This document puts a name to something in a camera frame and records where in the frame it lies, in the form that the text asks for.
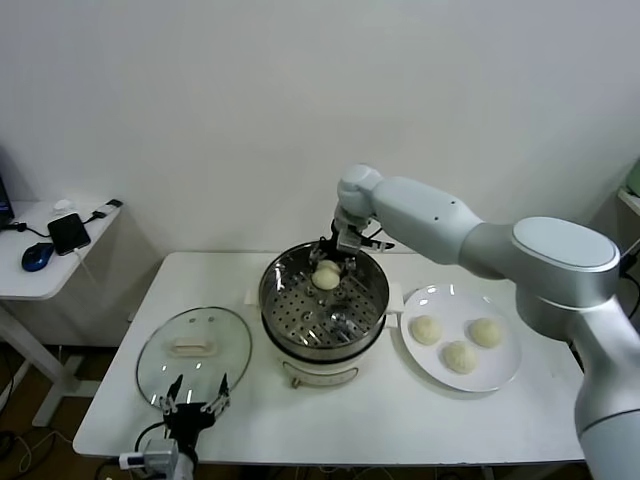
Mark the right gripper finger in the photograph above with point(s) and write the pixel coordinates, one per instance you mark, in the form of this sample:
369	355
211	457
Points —
317	251
350	266

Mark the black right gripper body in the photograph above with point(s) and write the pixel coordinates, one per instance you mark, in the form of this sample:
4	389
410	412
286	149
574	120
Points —
332	245

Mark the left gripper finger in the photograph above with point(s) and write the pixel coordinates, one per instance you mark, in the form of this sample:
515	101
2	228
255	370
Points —
172	397
219	402

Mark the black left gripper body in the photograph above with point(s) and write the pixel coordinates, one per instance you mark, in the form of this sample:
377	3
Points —
187	422

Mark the white steamed baozi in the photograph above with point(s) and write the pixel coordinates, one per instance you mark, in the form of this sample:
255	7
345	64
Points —
325	279
485	332
460	357
426	330

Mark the glass pot lid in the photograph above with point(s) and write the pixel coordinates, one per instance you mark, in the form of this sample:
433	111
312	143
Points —
165	345

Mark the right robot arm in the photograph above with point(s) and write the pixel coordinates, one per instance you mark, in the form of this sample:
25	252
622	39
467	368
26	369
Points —
425	220

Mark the stainless steel steamer basket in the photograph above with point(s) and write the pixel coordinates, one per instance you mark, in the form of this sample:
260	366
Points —
300	310

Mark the white round plate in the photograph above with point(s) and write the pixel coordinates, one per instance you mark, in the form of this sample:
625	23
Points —
450	305

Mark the white side table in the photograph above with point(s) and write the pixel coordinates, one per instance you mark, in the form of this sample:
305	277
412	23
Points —
35	282

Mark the black smartphone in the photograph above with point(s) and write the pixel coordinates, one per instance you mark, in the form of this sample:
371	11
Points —
69	234

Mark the blue computer mouse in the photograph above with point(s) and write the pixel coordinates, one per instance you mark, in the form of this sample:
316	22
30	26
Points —
36	257

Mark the small white case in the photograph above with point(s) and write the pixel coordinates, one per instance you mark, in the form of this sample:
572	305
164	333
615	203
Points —
62	205

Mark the dark laptop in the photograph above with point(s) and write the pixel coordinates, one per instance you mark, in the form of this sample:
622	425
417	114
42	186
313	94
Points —
4	190

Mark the white shelf board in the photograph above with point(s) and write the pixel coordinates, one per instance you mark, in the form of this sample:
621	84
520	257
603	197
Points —
631	200

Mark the pale green object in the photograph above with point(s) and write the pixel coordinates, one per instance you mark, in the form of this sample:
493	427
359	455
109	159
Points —
634	177

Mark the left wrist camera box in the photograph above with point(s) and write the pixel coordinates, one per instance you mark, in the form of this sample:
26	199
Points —
157	454

